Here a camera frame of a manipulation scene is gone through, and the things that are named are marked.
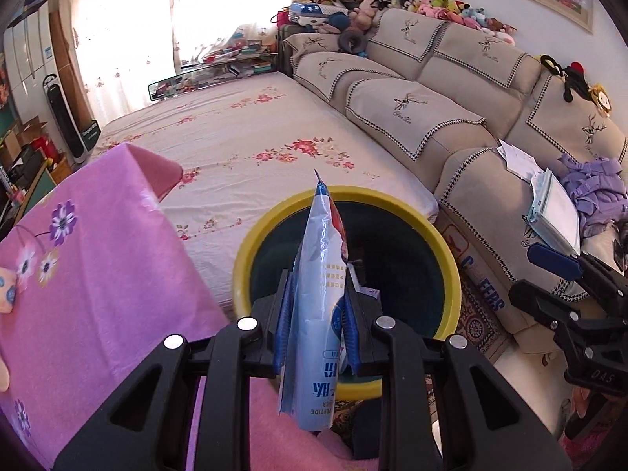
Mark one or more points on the white papers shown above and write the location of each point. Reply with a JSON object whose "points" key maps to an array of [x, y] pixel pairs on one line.
{"points": [[520, 159]]}

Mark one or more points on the purple garment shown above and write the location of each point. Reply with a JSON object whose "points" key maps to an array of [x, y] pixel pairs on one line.
{"points": [[588, 181]]}

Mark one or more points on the blue and white pouch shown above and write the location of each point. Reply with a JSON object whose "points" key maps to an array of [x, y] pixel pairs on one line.
{"points": [[319, 255]]}

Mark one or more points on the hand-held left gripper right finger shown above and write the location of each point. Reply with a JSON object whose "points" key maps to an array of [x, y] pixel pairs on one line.
{"points": [[353, 336]]}

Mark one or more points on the pile of plush toys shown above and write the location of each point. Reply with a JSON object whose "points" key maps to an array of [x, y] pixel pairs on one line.
{"points": [[441, 5]]}

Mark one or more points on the white tower fan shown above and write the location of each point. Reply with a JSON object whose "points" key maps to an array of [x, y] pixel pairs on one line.
{"points": [[61, 113]]}

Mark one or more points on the open cardboard boxes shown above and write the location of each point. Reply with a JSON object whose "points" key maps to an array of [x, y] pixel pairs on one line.
{"points": [[24, 142]]}

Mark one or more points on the yellow lion plush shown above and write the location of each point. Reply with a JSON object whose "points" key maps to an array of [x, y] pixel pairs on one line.
{"points": [[601, 100]]}

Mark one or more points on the brown board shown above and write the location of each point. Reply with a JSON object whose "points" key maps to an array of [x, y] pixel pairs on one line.
{"points": [[68, 59]]}

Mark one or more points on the white refrigerator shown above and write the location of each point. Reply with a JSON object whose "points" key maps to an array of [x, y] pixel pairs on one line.
{"points": [[29, 54]]}

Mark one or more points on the blue star print bag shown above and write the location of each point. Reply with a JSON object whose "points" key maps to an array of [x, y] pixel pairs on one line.
{"points": [[306, 10]]}

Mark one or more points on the beige sofa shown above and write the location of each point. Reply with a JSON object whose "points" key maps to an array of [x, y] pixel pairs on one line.
{"points": [[417, 108]]}

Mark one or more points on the pink floral tablecloth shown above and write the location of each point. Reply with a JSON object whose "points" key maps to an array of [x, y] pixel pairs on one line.
{"points": [[122, 279]]}

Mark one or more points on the white lace curtain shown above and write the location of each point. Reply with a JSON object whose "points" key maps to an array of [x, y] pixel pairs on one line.
{"points": [[221, 0]]}

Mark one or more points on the black and red mouse plush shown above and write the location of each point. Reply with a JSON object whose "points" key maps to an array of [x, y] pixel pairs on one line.
{"points": [[569, 81]]}

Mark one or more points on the black appliance carton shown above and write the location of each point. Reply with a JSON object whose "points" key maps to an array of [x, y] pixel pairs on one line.
{"points": [[92, 140]]}

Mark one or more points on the white floral bed sheet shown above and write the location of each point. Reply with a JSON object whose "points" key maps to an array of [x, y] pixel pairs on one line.
{"points": [[235, 122]]}

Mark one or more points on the cardboard sheet with red print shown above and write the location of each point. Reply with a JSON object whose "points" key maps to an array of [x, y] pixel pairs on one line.
{"points": [[471, 255]]}

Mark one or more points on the yellow round waste bin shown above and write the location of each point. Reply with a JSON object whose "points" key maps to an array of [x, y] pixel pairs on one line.
{"points": [[373, 194]]}

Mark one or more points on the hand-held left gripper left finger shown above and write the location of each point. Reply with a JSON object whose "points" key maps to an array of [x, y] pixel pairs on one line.
{"points": [[282, 336]]}

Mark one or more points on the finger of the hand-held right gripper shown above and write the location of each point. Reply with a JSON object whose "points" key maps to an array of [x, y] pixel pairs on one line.
{"points": [[539, 301], [554, 261]]}

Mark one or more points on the grey neck pillow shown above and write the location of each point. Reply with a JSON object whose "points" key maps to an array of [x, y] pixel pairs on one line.
{"points": [[346, 39]]}

